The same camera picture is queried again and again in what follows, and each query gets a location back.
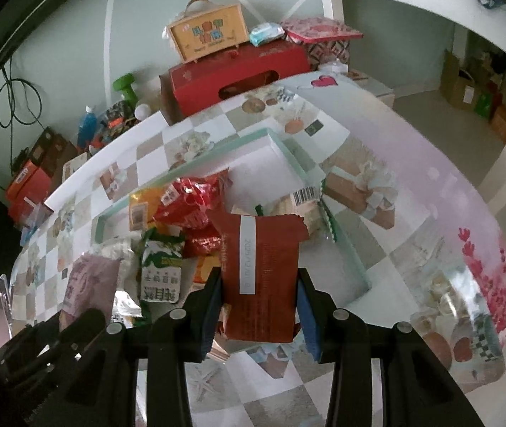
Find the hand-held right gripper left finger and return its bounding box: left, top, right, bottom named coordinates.
left=26, top=267, right=223, bottom=427

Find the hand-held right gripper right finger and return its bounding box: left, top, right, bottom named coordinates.
left=296, top=267, right=488, bottom=427

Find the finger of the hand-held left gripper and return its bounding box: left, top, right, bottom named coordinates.
left=59, top=308, right=107, bottom=352

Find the dark red snack packet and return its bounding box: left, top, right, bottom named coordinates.
left=206, top=211, right=309, bottom=343

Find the pink snack packet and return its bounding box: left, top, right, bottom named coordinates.
left=64, top=253, right=122, bottom=325

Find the yellow snack packet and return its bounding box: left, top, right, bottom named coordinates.
left=128, top=187, right=169, bottom=232

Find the teal-edged white shallow tray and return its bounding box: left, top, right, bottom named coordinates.
left=93, top=127, right=373, bottom=321

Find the green and white snack packet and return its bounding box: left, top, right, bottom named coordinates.
left=139, top=227, right=186, bottom=316

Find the clear acrylic chair back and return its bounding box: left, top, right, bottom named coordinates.
left=0, top=273, right=16, bottom=334

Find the silver crinkled snack packet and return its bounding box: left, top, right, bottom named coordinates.
left=93, top=238, right=142, bottom=268

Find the pale barcode snack packet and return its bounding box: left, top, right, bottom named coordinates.
left=230, top=182, right=338, bottom=245

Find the patterned checkered tablecloth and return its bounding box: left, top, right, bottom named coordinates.
left=10, top=71, right=506, bottom=427

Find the orange lidded box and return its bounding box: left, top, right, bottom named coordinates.
left=5, top=160, right=55, bottom=223

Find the printed flat carton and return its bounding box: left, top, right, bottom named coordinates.
left=62, top=151, right=89, bottom=183

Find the dark printed box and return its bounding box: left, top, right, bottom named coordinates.
left=28, top=127, right=78, bottom=179

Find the blue bottle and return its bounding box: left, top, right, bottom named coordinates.
left=77, top=104, right=98, bottom=149

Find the pile of colourful toys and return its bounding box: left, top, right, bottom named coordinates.
left=90, top=98, right=140, bottom=147

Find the green dumbbell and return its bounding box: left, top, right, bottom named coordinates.
left=113, top=73, right=140, bottom=112

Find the large red box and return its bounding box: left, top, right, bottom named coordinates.
left=159, top=41, right=313, bottom=126

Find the small brown cardboard box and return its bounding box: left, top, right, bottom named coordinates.
left=490, top=107, right=506, bottom=141

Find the green carton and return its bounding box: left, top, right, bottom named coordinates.
left=475, top=91, right=494, bottom=118

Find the light blue wipes pack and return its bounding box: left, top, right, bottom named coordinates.
left=248, top=22, right=286, bottom=47

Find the pink patterned box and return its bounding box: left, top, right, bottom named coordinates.
left=279, top=17, right=364, bottom=72

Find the yellow carry case with handle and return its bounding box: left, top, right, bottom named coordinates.
left=163, top=0, right=250, bottom=65

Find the black wall television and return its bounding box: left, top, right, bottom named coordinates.
left=0, top=0, right=116, bottom=92

